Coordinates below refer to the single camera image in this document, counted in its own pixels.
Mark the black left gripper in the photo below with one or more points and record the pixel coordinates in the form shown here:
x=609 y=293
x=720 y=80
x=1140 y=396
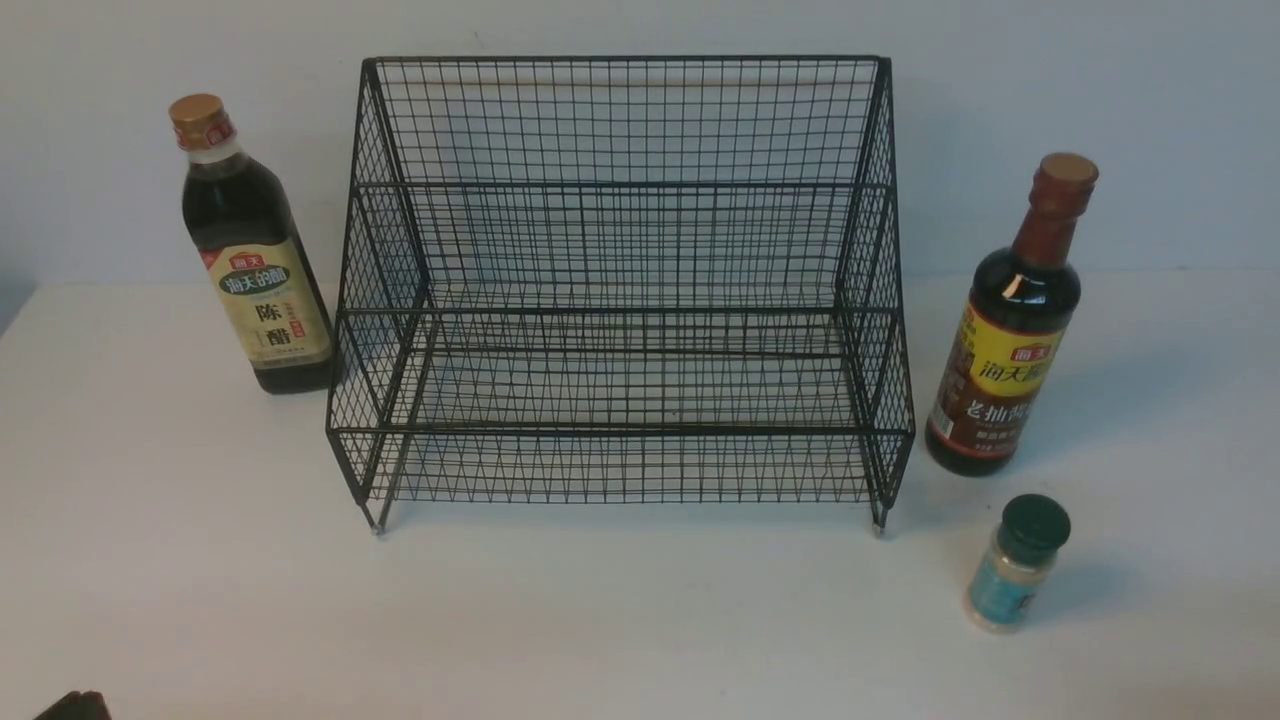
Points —
x=77 y=705

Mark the dark vinegar bottle gold cap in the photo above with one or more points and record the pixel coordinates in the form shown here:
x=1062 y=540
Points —
x=242 y=225

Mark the small spice jar green lid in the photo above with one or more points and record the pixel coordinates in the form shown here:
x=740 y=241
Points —
x=1021 y=553

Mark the soy sauce bottle red cap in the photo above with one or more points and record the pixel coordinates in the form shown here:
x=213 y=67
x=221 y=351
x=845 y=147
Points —
x=1019 y=304

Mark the black wire mesh shelf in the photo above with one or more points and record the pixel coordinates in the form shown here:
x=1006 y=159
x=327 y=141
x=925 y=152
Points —
x=622 y=279

